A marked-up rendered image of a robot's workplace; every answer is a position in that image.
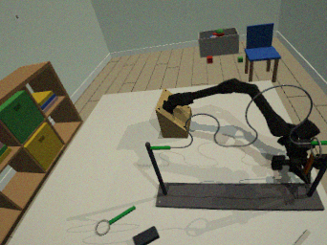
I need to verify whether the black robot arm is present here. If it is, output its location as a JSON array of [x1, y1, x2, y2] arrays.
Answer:
[[163, 78, 320, 155]]

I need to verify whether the grey loop with green handle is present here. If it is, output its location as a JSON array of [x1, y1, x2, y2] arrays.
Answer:
[[95, 206, 135, 235]]

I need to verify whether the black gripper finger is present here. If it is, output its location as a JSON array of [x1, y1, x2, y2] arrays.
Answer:
[[303, 160, 315, 184], [289, 160, 309, 184]]

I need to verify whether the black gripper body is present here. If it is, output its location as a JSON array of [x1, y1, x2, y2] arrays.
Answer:
[[272, 145, 327, 171]]

